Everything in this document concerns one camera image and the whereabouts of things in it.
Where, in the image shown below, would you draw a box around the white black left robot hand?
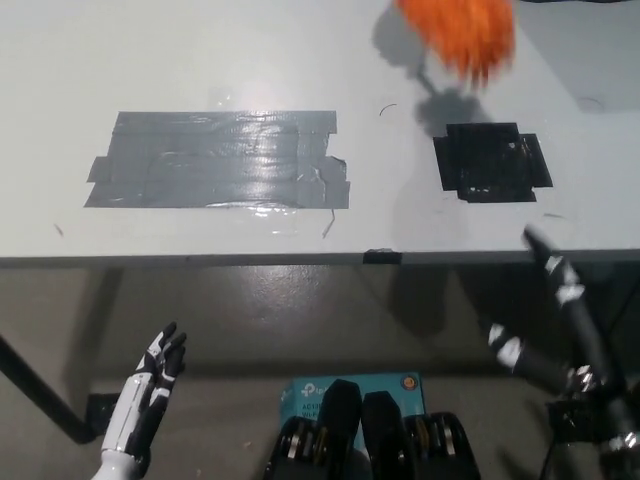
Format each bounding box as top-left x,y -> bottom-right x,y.
101,321 -> 189,465

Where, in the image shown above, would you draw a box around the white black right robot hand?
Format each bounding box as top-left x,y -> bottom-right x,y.
487,223 -> 640,454

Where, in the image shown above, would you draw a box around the orange spiky duster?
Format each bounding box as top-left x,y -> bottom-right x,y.
393,0 -> 517,90

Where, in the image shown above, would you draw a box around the black robot torso blocks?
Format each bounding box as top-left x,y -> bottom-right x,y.
263,378 -> 484,480

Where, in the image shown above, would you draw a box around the black floor foot plate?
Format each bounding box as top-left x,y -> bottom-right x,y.
546,398 -> 617,442
86,393 -> 122,427

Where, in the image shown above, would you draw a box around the black diagonal table leg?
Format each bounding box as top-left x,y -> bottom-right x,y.
0,330 -> 97,445

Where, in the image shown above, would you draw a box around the black tape square mark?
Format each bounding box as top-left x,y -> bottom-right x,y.
431,121 -> 554,204

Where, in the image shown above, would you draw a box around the teal router box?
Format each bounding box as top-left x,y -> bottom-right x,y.
278,371 -> 427,427

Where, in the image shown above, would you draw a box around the small black tape strip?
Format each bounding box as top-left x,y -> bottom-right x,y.
363,247 -> 403,266

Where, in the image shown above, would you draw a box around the black cable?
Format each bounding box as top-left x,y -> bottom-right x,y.
539,439 -> 559,480

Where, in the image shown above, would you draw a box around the grey duct tape patch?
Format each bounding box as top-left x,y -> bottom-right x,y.
83,110 -> 353,212

